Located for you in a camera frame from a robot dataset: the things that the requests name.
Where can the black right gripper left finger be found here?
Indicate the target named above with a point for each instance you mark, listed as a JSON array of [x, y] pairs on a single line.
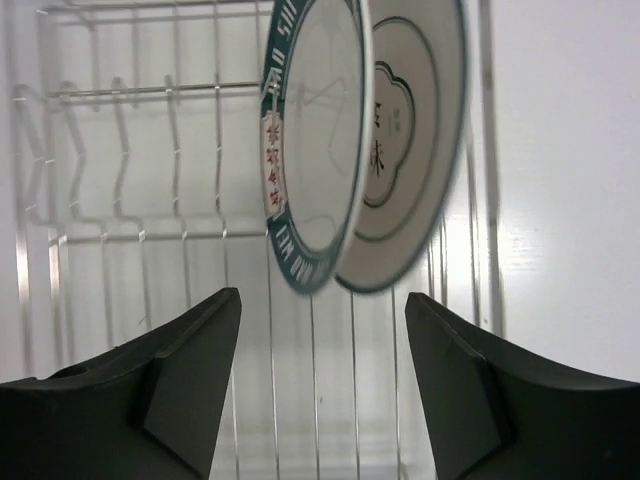
[[150, 408]]

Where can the white plate thin green rim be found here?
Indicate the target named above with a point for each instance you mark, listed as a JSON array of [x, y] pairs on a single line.
[[420, 103]]

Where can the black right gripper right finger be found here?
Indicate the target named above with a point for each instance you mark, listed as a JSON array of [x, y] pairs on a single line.
[[495, 410]]

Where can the white plate wide green band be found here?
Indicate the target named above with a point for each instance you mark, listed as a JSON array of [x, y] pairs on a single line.
[[316, 123]]

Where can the metal wire dish rack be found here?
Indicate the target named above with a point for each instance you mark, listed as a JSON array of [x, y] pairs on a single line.
[[130, 191]]

